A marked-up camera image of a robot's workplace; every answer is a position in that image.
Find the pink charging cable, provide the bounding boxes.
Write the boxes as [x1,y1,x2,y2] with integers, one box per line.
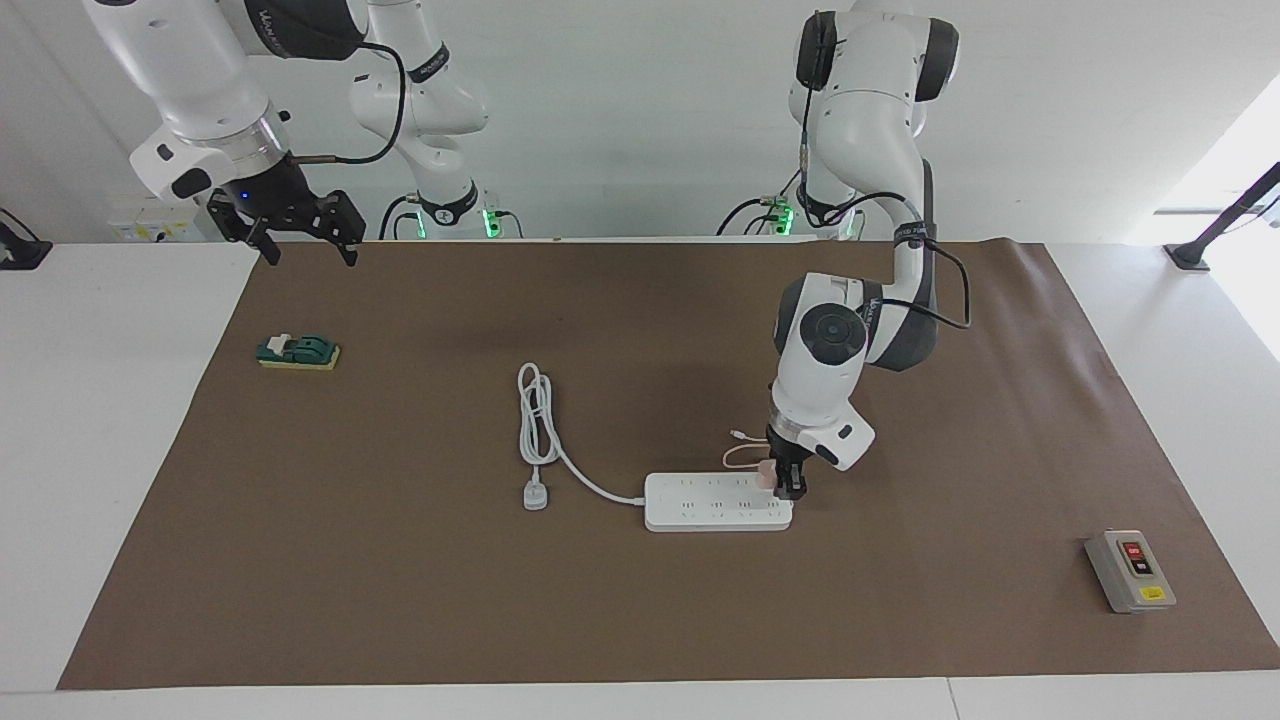
[721,429,777,472]

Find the white power strip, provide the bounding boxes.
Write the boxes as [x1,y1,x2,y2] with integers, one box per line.
[644,472,795,533]

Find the brown table mat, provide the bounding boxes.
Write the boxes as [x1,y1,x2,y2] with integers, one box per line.
[57,240,1280,691]

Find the black low desk clamp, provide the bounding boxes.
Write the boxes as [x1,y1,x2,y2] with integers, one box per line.
[0,207,53,271]

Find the black stand with slanted bar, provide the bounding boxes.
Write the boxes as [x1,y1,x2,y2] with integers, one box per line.
[1165,163,1280,271]

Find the black right arm base cable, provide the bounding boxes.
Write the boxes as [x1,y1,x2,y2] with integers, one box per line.
[378,193,526,241]

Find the black arm base cable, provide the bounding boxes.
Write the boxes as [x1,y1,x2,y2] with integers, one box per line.
[716,150,871,239]
[378,193,526,241]

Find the green knife switch yellow base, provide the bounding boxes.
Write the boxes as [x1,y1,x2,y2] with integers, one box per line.
[256,333,342,372]

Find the white wall box yellow sticker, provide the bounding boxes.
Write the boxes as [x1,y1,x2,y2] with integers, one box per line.
[108,194,216,243]

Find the white power cord with plug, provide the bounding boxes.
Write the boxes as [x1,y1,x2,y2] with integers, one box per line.
[517,362,649,512]

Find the black left arm base cable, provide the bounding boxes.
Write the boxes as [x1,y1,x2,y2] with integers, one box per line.
[716,150,871,239]

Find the grey on-off switch box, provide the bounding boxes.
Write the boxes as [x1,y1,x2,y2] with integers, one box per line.
[1085,530,1178,614]

